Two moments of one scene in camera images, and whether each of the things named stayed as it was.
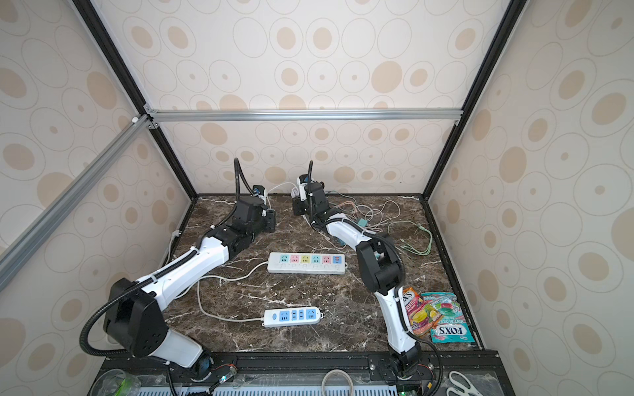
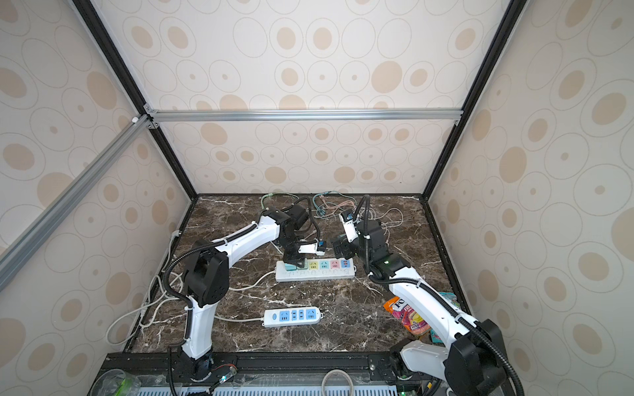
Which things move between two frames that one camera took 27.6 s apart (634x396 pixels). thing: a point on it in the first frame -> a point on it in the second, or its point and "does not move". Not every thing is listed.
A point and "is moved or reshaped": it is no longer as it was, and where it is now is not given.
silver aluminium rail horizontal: (301, 115) does not move
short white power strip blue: (294, 316) does not move
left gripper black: (271, 218) -> (295, 261)
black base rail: (452, 374) does not move
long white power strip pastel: (306, 263) is moved or reshaped
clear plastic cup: (115, 382) does not move
